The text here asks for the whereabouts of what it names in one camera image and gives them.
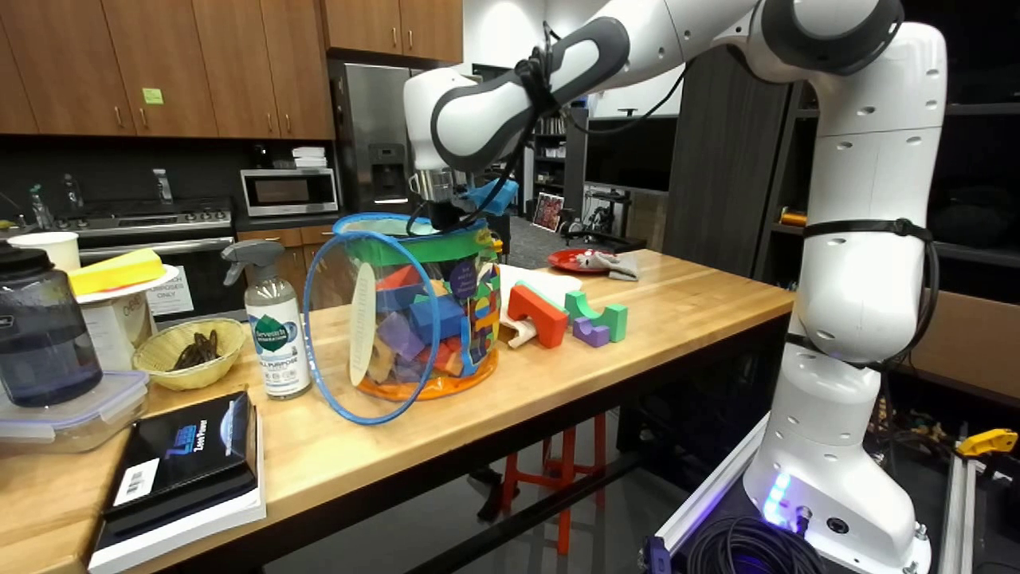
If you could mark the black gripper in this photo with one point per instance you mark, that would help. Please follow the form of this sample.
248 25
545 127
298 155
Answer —
442 198

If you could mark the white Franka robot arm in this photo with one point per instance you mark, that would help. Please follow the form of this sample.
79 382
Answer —
839 426

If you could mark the red foam block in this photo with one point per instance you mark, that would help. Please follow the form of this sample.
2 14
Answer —
537 317

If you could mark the beige wooden block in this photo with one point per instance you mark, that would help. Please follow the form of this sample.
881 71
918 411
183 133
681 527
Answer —
513 335

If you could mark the purple foam block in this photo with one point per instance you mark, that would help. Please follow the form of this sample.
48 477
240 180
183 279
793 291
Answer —
589 334

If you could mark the green stepped foam block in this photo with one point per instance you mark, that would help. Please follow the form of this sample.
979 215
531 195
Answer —
610 321

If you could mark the stainless steel fridge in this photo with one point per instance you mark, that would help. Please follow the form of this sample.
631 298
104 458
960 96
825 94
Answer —
367 130

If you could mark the black background shelf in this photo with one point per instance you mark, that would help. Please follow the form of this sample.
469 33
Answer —
551 180

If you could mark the clear plastic toy bin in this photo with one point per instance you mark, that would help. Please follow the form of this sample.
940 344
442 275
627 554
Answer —
423 321

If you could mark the white folded cloth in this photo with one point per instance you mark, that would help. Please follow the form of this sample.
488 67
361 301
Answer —
537 279

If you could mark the red plate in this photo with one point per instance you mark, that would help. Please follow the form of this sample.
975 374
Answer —
566 259

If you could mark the white stacked containers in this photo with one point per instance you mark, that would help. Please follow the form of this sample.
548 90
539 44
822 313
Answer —
306 156

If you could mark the silver microwave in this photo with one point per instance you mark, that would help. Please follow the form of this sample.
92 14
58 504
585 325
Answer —
289 194

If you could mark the gray cloth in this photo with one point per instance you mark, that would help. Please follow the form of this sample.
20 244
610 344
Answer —
607 262

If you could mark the wooden cabinet above fridge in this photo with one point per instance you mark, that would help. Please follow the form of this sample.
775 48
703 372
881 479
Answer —
393 26

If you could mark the clear spray bottle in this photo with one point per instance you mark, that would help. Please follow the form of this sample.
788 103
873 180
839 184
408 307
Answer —
275 340

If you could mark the black kitchen stove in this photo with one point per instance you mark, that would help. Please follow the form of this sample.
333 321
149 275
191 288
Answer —
159 224

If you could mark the dark food pieces in bowl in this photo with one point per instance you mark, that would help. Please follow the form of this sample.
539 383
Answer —
196 348

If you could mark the white paper on stove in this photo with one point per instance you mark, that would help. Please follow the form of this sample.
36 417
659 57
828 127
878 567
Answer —
170 291

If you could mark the white plate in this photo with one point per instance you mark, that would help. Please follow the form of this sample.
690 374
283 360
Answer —
155 286

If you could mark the red metal stool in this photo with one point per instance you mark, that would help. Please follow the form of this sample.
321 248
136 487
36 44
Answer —
563 479

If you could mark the green sticker on cabinet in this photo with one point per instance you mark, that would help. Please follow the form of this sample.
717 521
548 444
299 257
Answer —
149 96

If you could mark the wooden upper kitchen cabinets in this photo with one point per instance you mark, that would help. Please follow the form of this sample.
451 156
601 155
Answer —
159 64

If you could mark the yellow-green bowl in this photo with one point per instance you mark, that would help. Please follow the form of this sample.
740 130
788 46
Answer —
158 358

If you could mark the yellow sponge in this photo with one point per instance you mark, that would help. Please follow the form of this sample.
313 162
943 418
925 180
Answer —
113 271

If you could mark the orange object on shelf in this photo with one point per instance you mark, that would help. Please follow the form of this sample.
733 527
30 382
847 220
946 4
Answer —
790 218

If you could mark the white bucket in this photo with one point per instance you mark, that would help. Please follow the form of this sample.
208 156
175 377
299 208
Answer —
113 330

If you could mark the black book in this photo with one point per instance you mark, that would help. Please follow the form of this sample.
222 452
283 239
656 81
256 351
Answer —
178 458

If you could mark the dark translucent water jug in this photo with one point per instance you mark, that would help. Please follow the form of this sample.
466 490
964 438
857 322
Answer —
43 340

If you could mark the clear plastic food container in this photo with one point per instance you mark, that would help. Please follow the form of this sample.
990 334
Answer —
63 418

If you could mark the brown side table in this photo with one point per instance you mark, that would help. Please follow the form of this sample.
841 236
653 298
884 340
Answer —
975 351

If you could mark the yellow hand tool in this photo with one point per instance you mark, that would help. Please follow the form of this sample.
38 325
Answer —
984 440

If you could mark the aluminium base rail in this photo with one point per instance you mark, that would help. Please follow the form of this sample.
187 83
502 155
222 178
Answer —
703 499

